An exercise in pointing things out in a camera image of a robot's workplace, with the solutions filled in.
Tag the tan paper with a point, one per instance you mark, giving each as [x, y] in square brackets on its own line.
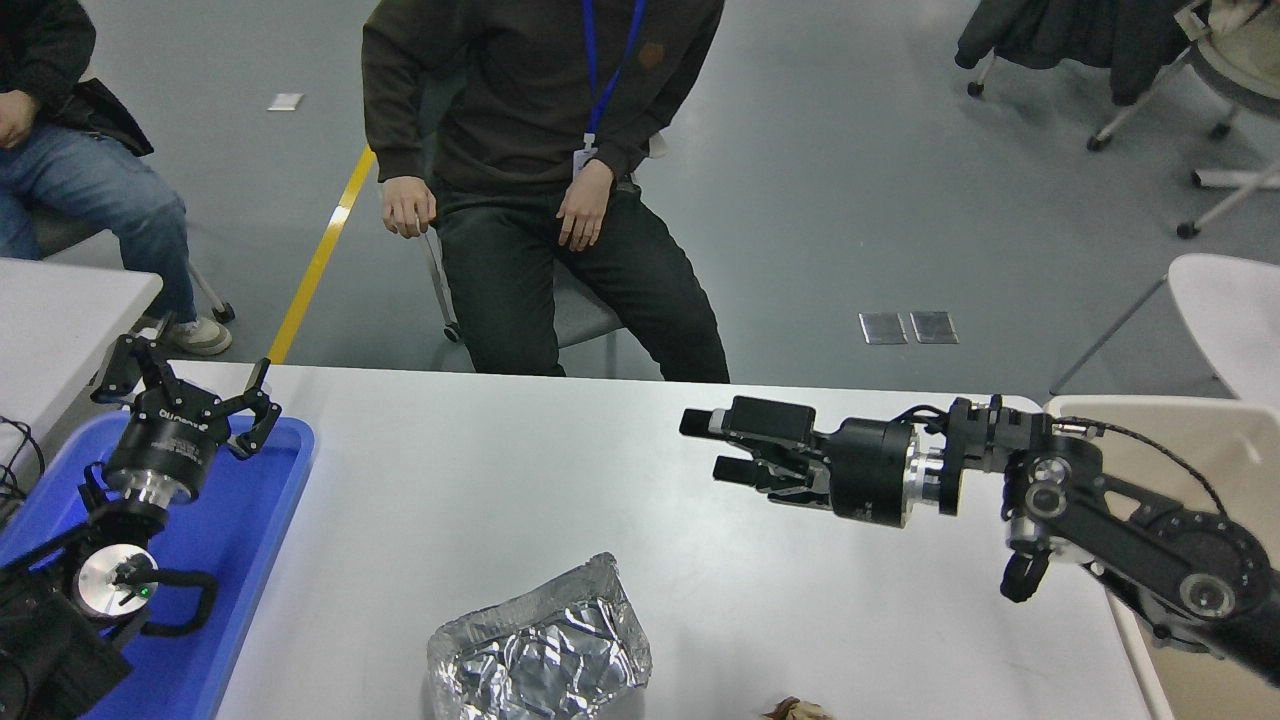
[800, 711]

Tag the person's hand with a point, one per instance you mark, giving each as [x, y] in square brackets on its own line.
[15, 118]

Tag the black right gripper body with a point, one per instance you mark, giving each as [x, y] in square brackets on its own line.
[870, 470]

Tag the yellow floor tape line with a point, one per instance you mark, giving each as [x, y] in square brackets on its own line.
[320, 260]

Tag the white side table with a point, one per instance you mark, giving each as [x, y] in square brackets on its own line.
[50, 330]

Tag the silver foil tray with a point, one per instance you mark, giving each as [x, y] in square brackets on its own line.
[540, 660]

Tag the silver floor outlet plate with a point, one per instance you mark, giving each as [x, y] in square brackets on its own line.
[883, 328]
[934, 327]

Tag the white paper scrap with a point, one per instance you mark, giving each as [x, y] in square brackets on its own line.
[285, 102]

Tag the large pale plastic bin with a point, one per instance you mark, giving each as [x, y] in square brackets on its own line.
[1235, 450]

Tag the person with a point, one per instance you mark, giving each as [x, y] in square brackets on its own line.
[520, 90]
[80, 190]

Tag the person's left hand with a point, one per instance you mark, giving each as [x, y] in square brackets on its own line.
[585, 205]

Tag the white office chair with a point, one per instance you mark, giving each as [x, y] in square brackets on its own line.
[981, 72]
[1235, 178]
[1240, 70]

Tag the dark jacket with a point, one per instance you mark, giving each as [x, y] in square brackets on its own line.
[1080, 35]

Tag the person's right hand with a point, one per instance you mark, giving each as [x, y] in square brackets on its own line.
[408, 205]

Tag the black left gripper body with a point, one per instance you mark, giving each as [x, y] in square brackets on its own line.
[165, 440]

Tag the blue plastic tray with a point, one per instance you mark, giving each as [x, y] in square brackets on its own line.
[250, 520]

